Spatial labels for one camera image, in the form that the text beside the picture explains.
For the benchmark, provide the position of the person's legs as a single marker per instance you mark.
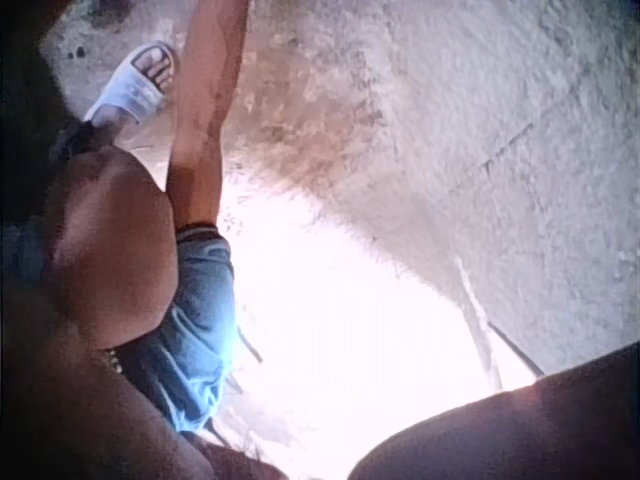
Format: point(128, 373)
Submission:
point(112, 240)

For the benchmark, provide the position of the thin dark stick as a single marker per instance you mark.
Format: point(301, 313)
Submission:
point(517, 350)

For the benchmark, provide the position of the brown rounded object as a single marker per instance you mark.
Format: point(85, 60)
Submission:
point(525, 430)

